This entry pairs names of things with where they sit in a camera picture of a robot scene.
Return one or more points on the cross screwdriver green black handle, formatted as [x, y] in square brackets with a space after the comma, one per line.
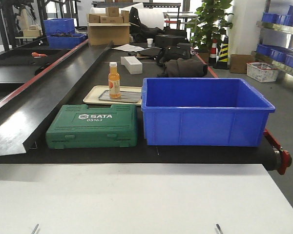
[35, 229]

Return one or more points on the grey metal tray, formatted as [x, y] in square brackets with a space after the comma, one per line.
[126, 97]

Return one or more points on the beige plastic tray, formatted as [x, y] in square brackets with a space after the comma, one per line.
[93, 96]

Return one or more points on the orange juice bottle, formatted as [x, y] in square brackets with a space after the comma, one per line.
[114, 80]

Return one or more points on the white rectangular box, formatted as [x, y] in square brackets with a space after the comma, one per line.
[132, 64]

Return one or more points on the dark brown jacket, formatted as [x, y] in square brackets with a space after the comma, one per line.
[184, 68]

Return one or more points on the green SATA tool case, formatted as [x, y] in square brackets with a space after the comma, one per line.
[82, 126]

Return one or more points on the white paper cup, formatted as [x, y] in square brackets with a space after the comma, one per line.
[149, 42]

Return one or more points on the large blue plastic bin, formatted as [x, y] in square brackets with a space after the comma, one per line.
[203, 111]

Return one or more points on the red white traffic cone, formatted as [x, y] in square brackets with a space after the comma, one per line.
[213, 53]

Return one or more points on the black yellow traffic cone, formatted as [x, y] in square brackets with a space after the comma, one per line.
[222, 62]

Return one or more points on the large cardboard box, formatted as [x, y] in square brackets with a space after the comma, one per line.
[104, 33]

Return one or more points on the brown cardboard box on floor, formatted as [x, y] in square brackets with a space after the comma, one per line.
[238, 63]

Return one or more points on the blue crate on left table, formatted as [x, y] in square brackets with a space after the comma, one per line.
[67, 42]

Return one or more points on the potted green plant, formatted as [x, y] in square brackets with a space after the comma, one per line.
[211, 22]

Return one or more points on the steel storage shelf rack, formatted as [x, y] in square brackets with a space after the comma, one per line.
[277, 56]

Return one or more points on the white wire basket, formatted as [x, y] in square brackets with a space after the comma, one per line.
[262, 72]

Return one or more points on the red conveyor end bracket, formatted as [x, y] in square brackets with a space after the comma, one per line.
[283, 156]

